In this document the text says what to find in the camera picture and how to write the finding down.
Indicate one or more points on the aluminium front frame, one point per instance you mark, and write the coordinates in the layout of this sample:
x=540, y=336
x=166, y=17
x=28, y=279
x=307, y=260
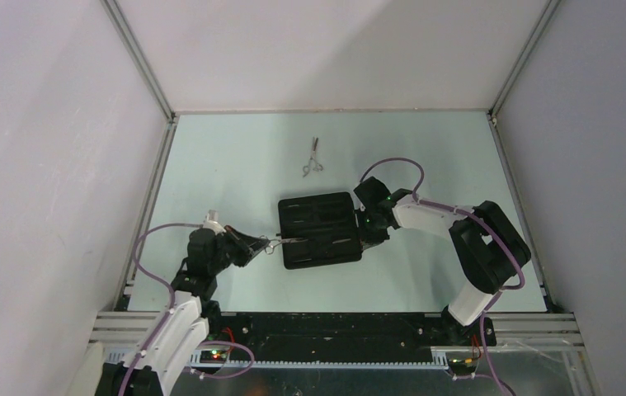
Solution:
x=554, y=336

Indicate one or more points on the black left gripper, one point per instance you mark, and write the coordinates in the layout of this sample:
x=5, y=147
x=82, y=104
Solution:
x=247, y=247

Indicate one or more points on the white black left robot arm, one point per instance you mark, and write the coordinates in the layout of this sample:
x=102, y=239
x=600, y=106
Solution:
x=191, y=315

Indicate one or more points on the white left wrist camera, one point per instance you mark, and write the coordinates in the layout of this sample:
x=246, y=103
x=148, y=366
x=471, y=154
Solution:
x=213, y=221

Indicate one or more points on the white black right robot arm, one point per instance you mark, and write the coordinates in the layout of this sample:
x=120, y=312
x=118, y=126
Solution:
x=489, y=248

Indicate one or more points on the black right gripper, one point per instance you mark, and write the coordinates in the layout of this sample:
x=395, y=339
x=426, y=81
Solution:
x=368, y=239

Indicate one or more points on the black zippered tool case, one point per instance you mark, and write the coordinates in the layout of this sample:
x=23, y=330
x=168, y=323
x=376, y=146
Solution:
x=328, y=223

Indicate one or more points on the silver thinning scissors far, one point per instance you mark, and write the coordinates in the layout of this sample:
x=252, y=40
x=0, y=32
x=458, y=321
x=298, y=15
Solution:
x=313, y=165

